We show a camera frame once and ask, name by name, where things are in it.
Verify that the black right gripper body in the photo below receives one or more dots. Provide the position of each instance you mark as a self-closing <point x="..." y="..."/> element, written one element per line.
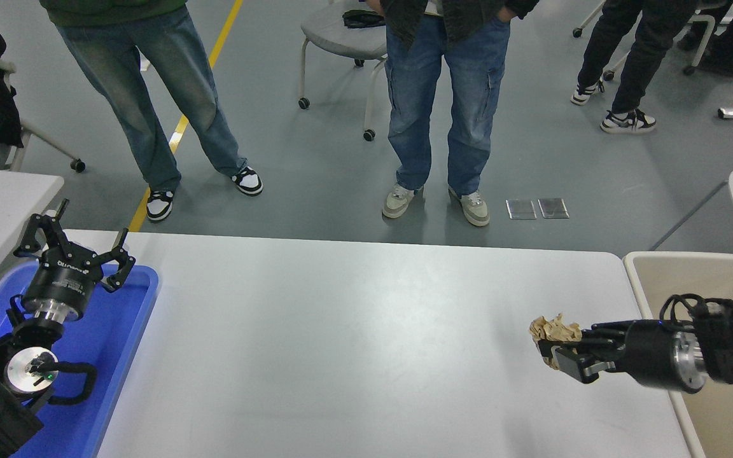
<point x="649" y="353"/>

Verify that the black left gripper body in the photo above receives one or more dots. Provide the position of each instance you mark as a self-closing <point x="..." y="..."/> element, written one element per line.
<point x="64" y="280"/>

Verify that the tan paper ball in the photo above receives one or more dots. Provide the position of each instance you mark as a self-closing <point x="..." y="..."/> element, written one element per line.
<point x="554" y="329"/>

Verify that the blue plastic tray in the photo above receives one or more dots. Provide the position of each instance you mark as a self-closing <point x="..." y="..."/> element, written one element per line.
<point x="105" y="356"/>

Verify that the large pale bin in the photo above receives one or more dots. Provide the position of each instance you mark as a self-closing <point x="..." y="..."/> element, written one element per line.
<point x="691" y="273"/>

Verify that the white-framed wheeled chair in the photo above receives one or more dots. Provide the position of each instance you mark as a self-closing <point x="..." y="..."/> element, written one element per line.
<point x="48" y="143"/>

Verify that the metal floor plate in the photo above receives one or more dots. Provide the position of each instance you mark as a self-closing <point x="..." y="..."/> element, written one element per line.
<point x="553" y="208"/>
<point x="521" y="209"/>

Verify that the white paper sheet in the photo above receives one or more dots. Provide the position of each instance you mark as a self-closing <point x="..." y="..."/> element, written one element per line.
<point x="144" y="64"/>

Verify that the white-legged wheeled chair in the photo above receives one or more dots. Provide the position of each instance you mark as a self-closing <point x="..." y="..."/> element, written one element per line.
<point x="696" y="51"/>

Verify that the grey wheeled chair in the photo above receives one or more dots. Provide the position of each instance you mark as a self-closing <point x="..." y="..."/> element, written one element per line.
<point x="335" y="35"/>

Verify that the small black pouch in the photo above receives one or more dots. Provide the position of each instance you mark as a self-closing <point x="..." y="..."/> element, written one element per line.
<point x="361" y="18"/>

